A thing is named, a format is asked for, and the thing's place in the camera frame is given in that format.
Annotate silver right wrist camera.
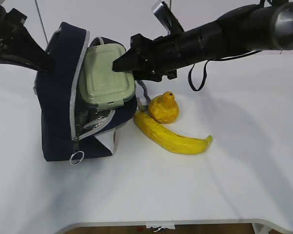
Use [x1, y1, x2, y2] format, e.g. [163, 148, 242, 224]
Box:
[151, 0, 184, 35]

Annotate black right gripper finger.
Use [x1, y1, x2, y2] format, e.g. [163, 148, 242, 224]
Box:
[133, 70, 161, 82]
[112, 48, 146, 72]

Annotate black cable loop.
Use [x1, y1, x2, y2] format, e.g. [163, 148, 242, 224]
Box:
[188, 58, 217, 92]

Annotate yellow banana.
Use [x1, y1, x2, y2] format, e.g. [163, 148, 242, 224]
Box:
[133, 111, 213, 155]

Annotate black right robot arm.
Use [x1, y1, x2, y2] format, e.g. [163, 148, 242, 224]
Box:
[112, 0, 293, 82]

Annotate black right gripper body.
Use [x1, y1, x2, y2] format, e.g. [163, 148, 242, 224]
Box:
[130, 34, 177, 81]

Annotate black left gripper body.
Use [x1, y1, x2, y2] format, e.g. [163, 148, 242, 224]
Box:
[0, 5, 27, 53]

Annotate navy blue lunch bag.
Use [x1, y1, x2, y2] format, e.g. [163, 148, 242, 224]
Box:
[34, 22, 138, 166]

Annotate yellow pear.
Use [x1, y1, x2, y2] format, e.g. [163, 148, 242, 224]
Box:
[148, 91, 180, 124]

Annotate green lid glass container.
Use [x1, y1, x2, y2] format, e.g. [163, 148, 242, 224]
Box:
[79, 43, 135, 110]

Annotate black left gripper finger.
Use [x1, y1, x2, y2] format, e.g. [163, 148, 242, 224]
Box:
[0, 54, 39, 71]
[4, 26, 54, 72]

